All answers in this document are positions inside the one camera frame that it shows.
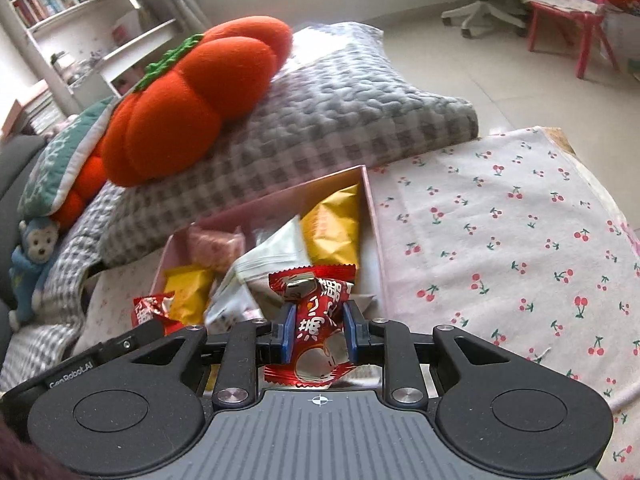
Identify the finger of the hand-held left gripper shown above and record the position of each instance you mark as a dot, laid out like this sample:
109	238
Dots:
140	337

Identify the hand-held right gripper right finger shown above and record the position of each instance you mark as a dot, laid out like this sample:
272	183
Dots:
350	335

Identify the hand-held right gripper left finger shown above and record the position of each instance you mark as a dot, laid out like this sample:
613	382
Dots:
286	335

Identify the small red candy packet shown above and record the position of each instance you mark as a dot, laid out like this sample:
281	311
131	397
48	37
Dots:
150	307

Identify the large red candy packet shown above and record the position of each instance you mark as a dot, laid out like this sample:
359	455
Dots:
315	320

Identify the yellow cracker packet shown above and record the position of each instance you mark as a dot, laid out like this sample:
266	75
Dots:
187	290

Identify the plain yellow snack packet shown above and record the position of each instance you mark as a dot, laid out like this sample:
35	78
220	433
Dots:
332	225

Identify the pink cardboard box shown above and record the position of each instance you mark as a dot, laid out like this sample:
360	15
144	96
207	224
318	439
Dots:
250	210

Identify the white printed snack packet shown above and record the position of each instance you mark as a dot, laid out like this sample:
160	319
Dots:
232	305

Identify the blue monkey plush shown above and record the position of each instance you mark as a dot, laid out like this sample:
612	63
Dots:
32	270

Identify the pink snack packet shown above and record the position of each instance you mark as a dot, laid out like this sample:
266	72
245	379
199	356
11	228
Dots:
215	247

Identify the small orange plush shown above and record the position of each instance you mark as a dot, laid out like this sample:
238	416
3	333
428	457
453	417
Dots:
82	185

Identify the cherry print bed sheet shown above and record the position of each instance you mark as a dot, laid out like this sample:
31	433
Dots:
500	240

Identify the green quilted pillow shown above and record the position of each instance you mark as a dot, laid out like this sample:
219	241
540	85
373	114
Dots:
55	160

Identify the dark sofa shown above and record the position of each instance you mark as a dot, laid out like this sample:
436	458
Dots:
12	170

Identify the grey checkered pillow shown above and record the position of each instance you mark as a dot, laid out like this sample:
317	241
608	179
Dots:
325	110

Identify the large orange pumpkin plush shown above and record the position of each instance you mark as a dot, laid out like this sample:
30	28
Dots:
190	95

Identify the newspaper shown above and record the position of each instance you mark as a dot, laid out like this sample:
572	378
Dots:
560	0

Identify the white shopping bag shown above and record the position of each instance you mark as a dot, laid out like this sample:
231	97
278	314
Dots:
625	32

